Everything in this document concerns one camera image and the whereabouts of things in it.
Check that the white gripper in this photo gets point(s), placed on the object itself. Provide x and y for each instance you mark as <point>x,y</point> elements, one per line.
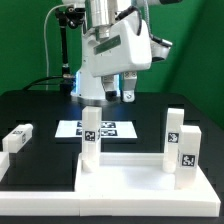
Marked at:
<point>123,51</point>

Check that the white desk top tray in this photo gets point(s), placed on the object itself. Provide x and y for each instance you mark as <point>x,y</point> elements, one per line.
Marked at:
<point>138,175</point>

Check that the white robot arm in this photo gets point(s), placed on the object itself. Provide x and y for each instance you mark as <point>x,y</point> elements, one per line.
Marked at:
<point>99,17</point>

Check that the fiducial marker sheet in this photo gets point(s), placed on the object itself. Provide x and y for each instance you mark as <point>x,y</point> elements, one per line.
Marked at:
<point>109,129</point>

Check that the white L-shaped fence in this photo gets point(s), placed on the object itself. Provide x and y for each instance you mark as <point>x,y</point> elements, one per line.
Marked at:
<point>23,203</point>

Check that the black camera stand pole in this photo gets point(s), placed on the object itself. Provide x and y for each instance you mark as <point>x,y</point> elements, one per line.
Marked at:
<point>63,43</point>

